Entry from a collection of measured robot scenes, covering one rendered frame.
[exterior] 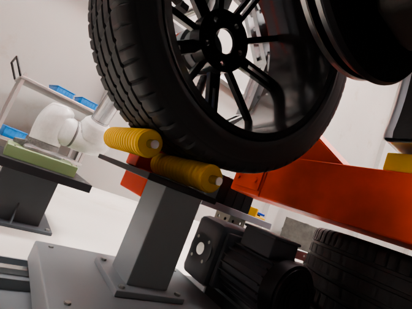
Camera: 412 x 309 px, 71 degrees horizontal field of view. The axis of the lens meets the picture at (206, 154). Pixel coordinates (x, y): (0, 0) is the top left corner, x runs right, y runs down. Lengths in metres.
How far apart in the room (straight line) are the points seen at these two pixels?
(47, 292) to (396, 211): 0.72
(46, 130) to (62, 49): 2.75
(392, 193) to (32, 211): 1.49
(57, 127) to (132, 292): 1.18
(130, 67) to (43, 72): 3.75
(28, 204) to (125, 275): 1.07
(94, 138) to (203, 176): 1.19
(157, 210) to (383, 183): 0.55
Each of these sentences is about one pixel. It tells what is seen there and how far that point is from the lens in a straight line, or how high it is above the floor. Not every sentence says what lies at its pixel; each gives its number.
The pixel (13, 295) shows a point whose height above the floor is 0.15.
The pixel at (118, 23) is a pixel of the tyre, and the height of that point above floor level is 0.66.
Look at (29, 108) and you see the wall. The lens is 4.20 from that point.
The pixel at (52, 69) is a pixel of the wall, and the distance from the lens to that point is 4.26.
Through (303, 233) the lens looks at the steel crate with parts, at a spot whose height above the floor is 0.49.
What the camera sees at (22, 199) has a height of 0.12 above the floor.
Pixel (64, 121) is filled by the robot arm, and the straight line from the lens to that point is 1.67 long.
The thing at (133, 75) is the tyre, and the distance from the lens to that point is 0.52.
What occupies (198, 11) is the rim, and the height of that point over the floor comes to 0.89.
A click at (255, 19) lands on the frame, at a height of 1.04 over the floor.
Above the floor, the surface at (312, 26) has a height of 0.70.
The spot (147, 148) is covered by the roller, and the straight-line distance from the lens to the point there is 0.58.
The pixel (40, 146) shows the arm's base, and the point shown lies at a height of 0.38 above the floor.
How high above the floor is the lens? 0.45
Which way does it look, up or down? 8 degrees up
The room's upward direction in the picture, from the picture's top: 22 degrees clockwise
